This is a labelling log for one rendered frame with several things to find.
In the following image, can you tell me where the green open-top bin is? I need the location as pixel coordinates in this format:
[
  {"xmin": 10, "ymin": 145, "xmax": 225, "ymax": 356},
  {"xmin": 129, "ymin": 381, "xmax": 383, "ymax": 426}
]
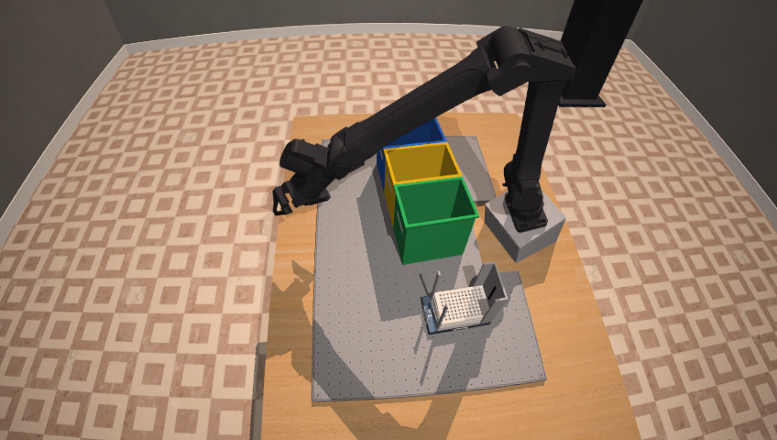
[{"xmin": 393, "ymin": 177, "xmax": 479, "ymax": 265}]

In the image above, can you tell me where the yellow open bin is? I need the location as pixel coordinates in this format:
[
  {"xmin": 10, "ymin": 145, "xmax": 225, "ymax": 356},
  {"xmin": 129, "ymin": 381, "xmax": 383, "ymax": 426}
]
[{"xmin": 384, "ymin": 143, "xmax": 463, "ymax": 225}]

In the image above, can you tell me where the blue open-top bin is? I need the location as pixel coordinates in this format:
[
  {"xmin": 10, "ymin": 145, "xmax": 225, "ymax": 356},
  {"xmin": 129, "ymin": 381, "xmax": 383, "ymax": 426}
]
[{"xmin": 377, "ymin": 118, "xmax": 447, "ymax": 191}]

